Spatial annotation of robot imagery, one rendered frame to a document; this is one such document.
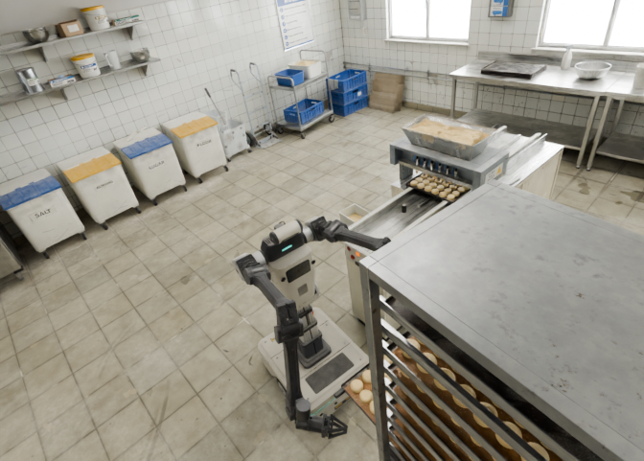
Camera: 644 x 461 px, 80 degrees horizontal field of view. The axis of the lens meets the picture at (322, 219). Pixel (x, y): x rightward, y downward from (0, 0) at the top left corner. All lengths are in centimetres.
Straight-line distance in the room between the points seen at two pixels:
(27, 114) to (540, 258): 514
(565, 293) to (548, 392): 22
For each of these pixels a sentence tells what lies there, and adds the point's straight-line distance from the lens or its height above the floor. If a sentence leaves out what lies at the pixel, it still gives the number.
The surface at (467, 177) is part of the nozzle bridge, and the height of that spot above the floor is 106.
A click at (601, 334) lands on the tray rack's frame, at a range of 80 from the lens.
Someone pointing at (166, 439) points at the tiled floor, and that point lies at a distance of 297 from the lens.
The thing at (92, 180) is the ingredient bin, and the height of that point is 63.
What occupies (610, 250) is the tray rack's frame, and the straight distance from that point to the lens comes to 98.
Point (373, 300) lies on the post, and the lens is 92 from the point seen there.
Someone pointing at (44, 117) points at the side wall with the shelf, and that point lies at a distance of 543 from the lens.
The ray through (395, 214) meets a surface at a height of 84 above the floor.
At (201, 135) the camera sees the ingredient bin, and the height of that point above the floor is 63.
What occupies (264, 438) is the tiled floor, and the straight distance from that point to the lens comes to 274.
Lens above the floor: 239
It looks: 35 degrees down
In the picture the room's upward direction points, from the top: 9 degrees counter-clockwise
